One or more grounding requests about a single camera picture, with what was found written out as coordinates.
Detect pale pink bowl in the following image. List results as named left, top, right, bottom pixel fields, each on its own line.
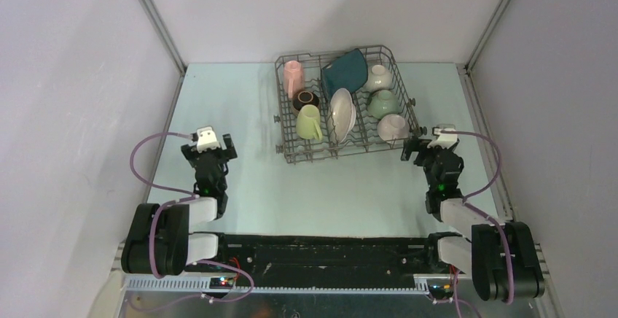
left=378, top=114, right=410, bottom=142

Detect light green bowl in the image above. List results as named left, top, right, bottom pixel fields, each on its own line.
left=367, top=90, right=400, bottom=120

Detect small white ribbed bowl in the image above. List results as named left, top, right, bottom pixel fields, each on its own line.
left=363, top=64, right=393, bottom=92

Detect white scalloped plate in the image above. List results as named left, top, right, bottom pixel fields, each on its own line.
left=326, top=88, right=356, bottom=144

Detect light green ceramic mug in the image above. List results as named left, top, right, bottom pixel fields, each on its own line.
left=296, top=104, right=323, bottom=141

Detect brown glazed bowl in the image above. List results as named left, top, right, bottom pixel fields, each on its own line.
left=292, top=90, right=320, bottom=115

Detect pink ceramic mug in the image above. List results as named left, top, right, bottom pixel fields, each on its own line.
left=283, top=61, right=305, bottom=99

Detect dark teal square plate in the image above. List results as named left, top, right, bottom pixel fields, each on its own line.
left=321, top=48, right=368, bottom=100

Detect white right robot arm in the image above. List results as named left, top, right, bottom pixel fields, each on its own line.
left=401, top=128, right=546, bottom=304

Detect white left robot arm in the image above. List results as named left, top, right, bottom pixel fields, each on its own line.
left=120, top=126, right=238, bottom=279

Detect left electronics board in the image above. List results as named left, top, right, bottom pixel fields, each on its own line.
left=209, top=277, right=235, bottom=290

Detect electronics board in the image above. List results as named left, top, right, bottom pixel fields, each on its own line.
left=428, top=284, right=451, bottom=295
left=209, top=277, right=235, bottom=290

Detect right electronics board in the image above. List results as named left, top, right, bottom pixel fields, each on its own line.
left=428, top=284, right=451, bottom=295

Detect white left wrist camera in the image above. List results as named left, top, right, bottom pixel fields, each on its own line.
left=192, top=126, right=221, bottom=153

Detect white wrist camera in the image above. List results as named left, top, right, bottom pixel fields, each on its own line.
left=192, top=126, right=221, bottom=153
left=427, top=124, right=458, bottom=150

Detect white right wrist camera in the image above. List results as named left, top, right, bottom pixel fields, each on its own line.
left=427, top=124, right=458, bottom=150

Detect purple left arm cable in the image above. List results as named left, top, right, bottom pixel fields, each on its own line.
left=129, top=132, right=256, bottom=304

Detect grey wire dish rack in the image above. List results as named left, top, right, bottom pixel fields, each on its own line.
left=274, top=44, right=427, bottom=164

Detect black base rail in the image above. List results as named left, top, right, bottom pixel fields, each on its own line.
left=214, top=233, right=450, bottom=290

